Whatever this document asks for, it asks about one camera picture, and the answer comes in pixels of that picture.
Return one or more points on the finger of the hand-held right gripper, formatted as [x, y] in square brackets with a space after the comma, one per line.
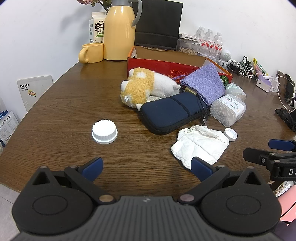
[281, 144]
[256, 155]

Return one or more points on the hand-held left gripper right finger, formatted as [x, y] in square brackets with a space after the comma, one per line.
[201, 167]

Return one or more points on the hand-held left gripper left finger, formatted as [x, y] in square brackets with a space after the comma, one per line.
[92, 167]

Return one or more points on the large white ribbed cap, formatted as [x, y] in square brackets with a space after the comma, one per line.
[104, 132]

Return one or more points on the navy zip pouch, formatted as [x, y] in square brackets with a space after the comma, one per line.
[168, 111]

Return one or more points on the iridescent ball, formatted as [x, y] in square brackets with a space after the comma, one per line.
[234, 90]

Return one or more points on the purple fabric pouch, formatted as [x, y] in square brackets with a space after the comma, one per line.
[203, 83]

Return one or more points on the white and tan plush toy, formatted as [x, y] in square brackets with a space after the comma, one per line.
[138, 90]

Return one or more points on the red cardboard box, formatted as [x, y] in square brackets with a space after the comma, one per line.
[150, 66]

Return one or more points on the silver snack packet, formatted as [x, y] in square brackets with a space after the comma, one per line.
[282, 187]

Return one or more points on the crumpled white bag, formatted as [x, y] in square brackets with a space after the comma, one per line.
[198, 143]

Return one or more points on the small white bottle cap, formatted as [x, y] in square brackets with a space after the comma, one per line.
[230, 134]

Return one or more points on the clear container of beads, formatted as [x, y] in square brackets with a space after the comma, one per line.
[226, 111]

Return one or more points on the brown board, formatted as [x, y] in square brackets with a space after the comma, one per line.
[286, 90]

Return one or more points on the small white stand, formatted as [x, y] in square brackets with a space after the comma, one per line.
[275, 84]

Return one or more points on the white and purple tissue box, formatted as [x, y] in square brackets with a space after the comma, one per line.
[264, 83]

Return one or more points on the beige block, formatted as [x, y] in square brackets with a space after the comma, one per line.
[190, 90]

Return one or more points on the colourful snack packets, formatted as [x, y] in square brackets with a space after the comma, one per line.
[259, 67]

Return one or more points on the black charger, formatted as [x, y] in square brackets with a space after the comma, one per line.
[245, 60]

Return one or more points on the blue printed papers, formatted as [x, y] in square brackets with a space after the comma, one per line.
[7, 126]

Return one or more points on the white booklet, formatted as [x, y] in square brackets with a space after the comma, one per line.
[34, 90]

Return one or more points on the white robot speaker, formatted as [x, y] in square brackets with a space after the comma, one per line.
[225, 55]

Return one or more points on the yellow mug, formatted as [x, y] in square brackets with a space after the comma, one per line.
[93, 53]

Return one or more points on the clear water bottle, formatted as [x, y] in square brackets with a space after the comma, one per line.
[218, 45]
[209, 41]
[199, 38]

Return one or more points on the flat white box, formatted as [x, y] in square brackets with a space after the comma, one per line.
[189, 36]

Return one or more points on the yellow thermos jug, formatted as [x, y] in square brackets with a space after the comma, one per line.
[118, 34]

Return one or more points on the white milk carton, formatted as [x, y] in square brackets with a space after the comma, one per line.
[96, 27]

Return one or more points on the black paper bag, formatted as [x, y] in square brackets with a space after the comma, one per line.
[157, 20]

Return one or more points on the dried pink flowers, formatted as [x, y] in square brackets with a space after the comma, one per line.
[84, 1]

